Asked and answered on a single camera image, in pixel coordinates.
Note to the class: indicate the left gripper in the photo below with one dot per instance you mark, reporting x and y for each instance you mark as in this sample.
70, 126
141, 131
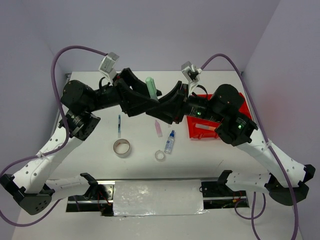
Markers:
132, 104

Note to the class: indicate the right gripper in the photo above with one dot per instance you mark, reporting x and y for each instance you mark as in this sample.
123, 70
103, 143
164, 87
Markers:
173, 110

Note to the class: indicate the green highlighter cap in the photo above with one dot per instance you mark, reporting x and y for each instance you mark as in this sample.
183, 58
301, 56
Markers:
149, 81

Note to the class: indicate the orange highlighter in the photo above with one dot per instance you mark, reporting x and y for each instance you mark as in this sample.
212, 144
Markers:
205, 127

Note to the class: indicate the pink highlighter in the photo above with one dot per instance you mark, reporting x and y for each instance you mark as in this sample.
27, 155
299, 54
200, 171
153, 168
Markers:
158, 129

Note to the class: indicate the green highlighter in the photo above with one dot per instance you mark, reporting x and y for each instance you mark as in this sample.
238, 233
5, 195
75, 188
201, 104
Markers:
153, 92

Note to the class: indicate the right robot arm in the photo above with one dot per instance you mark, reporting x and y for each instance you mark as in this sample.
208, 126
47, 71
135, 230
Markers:
286, 179

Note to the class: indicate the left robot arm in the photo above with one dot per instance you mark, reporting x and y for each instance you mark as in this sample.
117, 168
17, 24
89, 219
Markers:
31, 186

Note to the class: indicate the left blue pen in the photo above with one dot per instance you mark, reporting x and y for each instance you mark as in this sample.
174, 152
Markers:
119, 126

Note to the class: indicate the red compartment tray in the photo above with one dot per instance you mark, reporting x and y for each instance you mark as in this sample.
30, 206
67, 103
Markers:
197, 133

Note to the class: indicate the blue spray bottle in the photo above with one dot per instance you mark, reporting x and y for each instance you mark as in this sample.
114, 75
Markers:
169, 143

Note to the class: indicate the large tape roll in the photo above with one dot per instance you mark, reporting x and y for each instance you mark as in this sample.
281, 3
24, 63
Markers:
122, 148

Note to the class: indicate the small clear tape roll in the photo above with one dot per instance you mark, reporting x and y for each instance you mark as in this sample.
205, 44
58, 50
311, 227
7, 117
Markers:
159, 156

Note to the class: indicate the white foil panel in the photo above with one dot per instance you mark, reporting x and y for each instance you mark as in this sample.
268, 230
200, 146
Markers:
158, 198

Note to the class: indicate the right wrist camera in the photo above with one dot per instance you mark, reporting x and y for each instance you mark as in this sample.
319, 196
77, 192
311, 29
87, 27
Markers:
192, 74

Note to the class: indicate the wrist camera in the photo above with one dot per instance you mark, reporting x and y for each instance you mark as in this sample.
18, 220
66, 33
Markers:
106, 67
192, 74

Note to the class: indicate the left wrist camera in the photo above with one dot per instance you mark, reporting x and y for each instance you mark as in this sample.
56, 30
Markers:
106, 67

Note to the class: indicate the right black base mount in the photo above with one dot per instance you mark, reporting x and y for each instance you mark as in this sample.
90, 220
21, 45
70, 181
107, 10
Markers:
215, 197

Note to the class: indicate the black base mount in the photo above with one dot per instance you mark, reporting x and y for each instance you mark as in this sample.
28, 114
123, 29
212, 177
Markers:
215, 197
99, 193

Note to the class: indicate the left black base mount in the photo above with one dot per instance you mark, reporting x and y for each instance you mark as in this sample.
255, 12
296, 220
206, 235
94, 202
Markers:
99, 193

